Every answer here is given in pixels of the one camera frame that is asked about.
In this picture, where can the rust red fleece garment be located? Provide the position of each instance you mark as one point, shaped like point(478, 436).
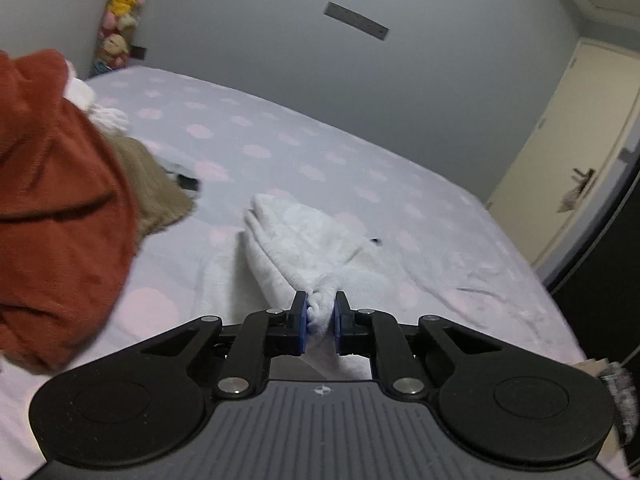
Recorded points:
point(68, 218)

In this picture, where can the grey small garment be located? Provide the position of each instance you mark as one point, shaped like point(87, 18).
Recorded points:
point(183, 177)

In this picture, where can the stuffed toys pile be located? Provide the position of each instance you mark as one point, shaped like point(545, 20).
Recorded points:
point(115, 40)

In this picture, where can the polka dot bed sheet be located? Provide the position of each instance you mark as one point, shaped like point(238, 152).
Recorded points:
point(518, 412)

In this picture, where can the white towel garment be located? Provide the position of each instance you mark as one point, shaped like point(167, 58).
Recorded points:
point(108, 120)

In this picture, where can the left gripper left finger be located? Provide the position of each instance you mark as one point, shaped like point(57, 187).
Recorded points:
point(233, 361)

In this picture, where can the cream door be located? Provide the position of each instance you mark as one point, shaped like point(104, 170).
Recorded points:
point(585, 124)

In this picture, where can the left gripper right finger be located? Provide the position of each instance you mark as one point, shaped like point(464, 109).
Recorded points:
point(408, 361)

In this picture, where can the tan striped garment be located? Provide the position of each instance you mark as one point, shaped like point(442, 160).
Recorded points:
point(161, 202)

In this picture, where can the door handle with tassel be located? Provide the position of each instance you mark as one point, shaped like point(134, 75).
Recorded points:
point(571, 198)

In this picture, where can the grey wall bracket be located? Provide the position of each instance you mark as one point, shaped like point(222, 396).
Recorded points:
point(356, 20)

